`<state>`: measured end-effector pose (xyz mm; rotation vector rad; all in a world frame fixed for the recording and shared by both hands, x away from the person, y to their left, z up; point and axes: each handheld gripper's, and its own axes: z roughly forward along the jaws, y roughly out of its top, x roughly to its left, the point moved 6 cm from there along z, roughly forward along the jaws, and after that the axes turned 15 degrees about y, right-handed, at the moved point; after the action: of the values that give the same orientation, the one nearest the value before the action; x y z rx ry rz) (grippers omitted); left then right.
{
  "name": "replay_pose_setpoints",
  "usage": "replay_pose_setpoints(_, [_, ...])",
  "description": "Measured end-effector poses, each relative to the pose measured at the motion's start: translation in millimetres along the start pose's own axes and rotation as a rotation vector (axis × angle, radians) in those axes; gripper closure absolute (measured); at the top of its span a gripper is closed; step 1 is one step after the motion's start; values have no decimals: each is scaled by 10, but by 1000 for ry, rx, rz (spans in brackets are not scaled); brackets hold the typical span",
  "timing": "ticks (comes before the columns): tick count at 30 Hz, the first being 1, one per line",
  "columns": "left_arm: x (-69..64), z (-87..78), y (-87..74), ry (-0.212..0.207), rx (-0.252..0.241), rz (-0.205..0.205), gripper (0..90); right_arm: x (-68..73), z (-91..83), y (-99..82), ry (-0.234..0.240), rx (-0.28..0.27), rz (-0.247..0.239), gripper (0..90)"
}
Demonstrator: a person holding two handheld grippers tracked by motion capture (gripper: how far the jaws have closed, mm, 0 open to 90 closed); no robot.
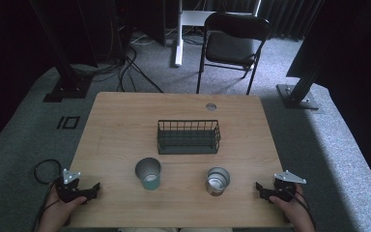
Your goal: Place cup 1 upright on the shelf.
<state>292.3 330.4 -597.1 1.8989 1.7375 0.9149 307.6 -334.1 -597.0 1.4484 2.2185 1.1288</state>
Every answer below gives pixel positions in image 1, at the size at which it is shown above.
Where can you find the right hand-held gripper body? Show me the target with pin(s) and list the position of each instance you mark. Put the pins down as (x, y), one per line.
(286, 188)

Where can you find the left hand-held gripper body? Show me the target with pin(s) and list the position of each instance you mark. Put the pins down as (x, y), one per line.
(68, 190)

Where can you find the person's right hand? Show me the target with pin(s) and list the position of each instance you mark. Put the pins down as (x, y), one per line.
(291, 211)

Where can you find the person's left hand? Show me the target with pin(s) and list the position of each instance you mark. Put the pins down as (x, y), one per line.
(58, 211)

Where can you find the silver metal cup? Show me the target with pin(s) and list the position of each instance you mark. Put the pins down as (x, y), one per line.
(217, 182)

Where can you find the teal metal cup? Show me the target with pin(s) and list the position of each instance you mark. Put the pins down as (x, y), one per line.
(148, 175)

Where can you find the black metal stand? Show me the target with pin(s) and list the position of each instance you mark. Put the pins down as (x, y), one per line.
(298, 96)
(67, 83)

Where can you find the grey round table grommet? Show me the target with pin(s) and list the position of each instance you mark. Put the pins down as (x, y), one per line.
(211, 106)

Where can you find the black folding chair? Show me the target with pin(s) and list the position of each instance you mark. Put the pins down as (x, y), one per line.
(232, 45)

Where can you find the dark curtain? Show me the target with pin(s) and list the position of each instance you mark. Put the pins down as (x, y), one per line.
(286, 19)

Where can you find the dark cabinet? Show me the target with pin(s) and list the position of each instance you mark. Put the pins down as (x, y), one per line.
(141, 19)

